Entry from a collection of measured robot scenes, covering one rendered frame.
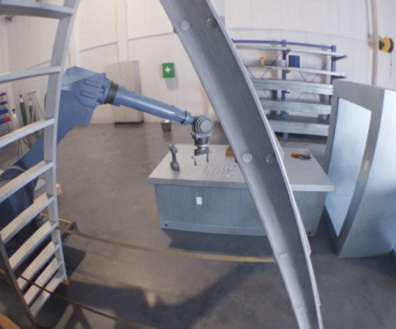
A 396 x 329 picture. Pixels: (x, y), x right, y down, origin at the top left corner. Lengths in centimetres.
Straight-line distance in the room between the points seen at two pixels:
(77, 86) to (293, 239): 150
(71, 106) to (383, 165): 228
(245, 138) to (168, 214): 206
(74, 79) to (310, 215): 233
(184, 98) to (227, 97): 653
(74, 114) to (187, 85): 549
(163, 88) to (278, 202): 675
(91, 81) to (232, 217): 173
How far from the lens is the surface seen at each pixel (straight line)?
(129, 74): 714
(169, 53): 696
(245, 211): 221
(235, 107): 34
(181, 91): 687
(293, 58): 575
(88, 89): 161
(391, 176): 205
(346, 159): 296
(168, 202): 228
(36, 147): 203
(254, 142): 36
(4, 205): 187
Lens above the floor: 160
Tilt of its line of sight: 24 degrees down
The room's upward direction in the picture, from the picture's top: 2 degrees counter-clockwise
